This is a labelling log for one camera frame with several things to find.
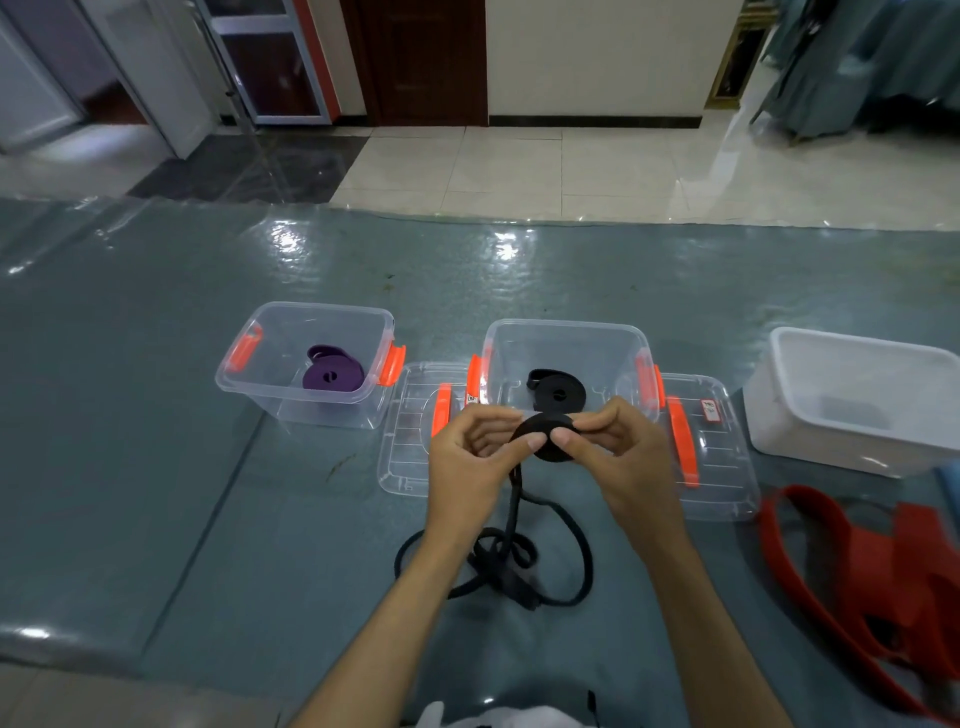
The person's right hand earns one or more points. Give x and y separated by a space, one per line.
637 480

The person's left hand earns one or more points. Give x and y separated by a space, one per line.
469 480

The narrow black resistance band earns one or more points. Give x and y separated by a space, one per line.
510 540

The wide black resistance band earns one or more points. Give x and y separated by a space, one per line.
556 390

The clear plastic storage box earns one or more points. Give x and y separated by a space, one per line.
277 330
562 345

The purple resistance band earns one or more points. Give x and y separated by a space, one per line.
334 373

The white plastic box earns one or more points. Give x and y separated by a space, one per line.
855 375

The red resistance band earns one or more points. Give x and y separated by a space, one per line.
870 577

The person's right forearm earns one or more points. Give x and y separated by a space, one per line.
712 645

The person's left forearm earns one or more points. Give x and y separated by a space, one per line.
367 652

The clear lid orange handle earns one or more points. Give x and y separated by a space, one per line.
405 457
724 480

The person's white shirt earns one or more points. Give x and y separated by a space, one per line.
510 718

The blue lid orange handle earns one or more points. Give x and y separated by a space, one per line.
952 487

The teal felt table cover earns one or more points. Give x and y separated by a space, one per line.
150 450

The dark brown wooden door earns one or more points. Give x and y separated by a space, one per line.
416 64

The white framed glass door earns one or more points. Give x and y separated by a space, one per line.
270 67

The narrow white door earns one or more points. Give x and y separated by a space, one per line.
157 75

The white open door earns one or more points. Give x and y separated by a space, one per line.
34 97

